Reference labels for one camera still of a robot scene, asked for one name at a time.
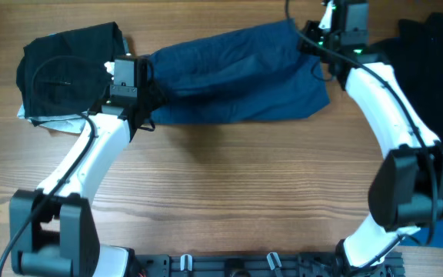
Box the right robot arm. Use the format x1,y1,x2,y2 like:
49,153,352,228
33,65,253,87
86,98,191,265
298,1,443,276

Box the blue denim shorts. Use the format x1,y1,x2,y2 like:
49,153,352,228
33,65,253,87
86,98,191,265
149,21,330,125

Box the black folded garment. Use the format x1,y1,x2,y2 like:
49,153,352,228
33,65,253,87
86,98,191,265
16,22,126,125

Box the black polo shirt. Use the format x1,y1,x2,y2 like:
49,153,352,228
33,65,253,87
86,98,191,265
371,12,443,222

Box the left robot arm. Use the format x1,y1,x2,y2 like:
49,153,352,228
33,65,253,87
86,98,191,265
0,56,167,276

